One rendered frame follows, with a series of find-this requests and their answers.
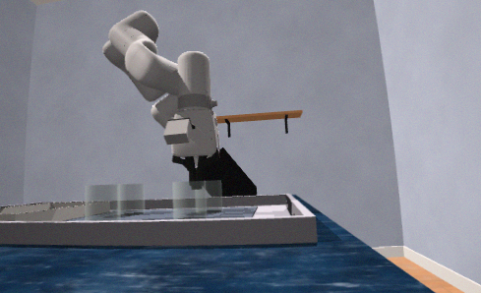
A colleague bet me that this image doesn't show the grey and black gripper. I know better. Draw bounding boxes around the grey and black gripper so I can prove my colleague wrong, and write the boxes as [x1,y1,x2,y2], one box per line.
[172,107,220,181]

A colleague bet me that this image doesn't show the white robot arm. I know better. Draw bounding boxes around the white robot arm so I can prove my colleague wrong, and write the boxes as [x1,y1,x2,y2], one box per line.
[102,11,217,145]

